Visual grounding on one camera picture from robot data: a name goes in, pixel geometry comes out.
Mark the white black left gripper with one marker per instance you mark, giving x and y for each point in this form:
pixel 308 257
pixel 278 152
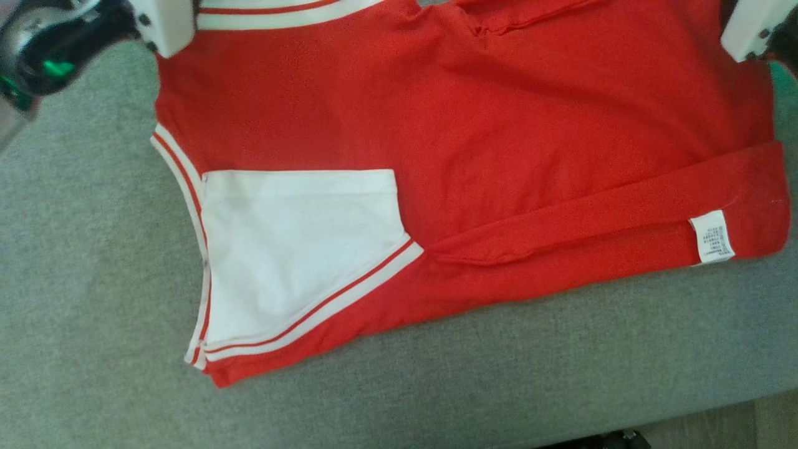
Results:
pixel 165 22

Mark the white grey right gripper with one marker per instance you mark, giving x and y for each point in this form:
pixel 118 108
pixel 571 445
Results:
pixel 748 28

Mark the red white basketball jersey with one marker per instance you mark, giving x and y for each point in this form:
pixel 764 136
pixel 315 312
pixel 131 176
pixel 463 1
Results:
pixel 499 125

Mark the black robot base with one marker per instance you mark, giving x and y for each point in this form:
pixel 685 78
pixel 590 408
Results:
pixel 598 441

